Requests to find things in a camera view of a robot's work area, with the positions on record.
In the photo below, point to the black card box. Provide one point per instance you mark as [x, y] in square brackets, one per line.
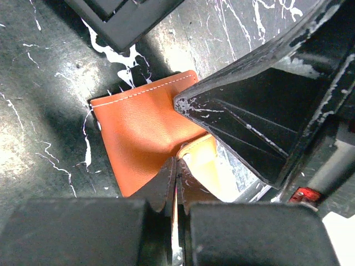
[123, 23]

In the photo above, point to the brown leather card holder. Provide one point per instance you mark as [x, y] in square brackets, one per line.
[141, 130]

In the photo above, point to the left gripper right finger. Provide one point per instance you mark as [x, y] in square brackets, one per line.
[189, 189]

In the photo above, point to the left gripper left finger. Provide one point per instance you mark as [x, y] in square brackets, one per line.
[159, 191]

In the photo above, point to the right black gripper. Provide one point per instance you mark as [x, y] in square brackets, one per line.
[290, 130]

